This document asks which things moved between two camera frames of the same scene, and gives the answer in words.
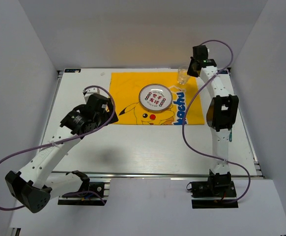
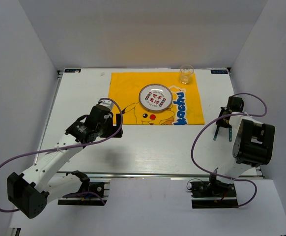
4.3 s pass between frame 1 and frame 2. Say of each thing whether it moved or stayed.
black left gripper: moved
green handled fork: stayed
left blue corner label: stayed
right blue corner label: stayed
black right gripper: moved
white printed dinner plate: stayed
